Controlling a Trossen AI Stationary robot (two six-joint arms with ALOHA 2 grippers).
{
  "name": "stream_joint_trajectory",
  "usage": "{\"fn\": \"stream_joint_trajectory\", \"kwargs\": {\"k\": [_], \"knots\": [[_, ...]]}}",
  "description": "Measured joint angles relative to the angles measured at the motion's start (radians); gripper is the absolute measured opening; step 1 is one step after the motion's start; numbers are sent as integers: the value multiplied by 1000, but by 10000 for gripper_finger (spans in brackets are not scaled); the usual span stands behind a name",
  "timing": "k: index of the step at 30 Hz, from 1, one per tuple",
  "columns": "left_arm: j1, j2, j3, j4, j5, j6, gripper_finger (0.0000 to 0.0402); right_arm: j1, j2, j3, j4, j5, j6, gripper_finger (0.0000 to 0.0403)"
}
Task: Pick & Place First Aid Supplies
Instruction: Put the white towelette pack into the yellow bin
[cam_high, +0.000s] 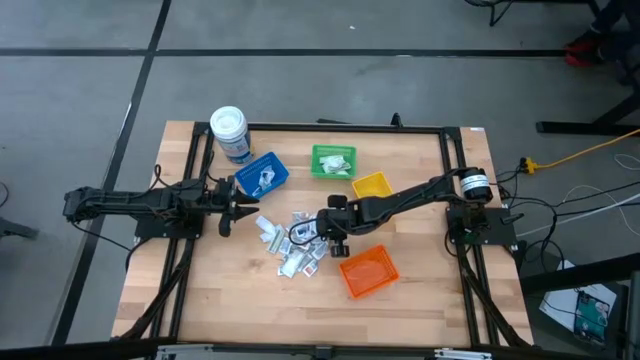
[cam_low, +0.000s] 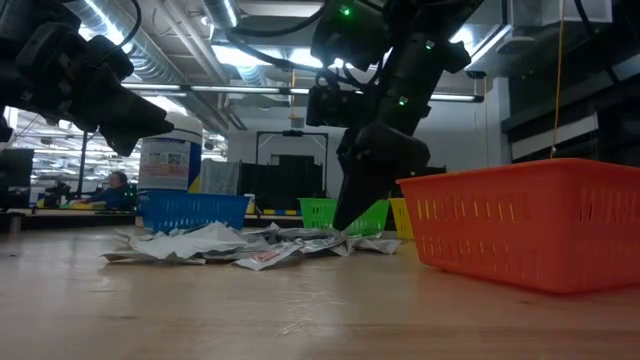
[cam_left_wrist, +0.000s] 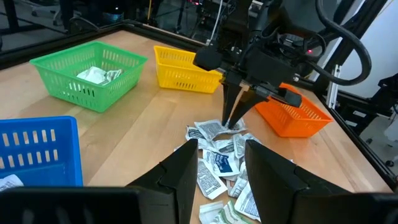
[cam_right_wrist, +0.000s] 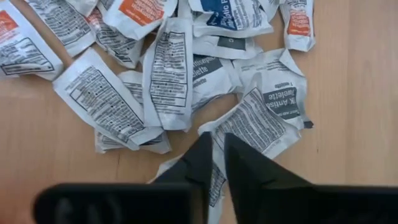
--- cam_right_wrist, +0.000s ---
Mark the blue label white packet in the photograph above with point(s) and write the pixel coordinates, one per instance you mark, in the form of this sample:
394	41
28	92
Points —
224	15

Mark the grey label towelette packet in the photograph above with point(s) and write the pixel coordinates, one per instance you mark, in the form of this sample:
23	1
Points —
208	84
280	99

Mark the plain white packet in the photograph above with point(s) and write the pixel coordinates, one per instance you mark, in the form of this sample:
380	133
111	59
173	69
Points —
273	7
84	6

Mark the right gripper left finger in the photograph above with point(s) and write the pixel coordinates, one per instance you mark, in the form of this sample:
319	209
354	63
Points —
199	168

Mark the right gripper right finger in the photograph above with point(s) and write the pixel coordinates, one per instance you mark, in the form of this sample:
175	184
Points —
248	186

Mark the orange label white packet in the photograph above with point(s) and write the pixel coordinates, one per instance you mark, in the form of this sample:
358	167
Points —
21	53
140	12
298	25

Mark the dark square white packet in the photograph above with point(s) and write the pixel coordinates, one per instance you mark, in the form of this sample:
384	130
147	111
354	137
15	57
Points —
211	46

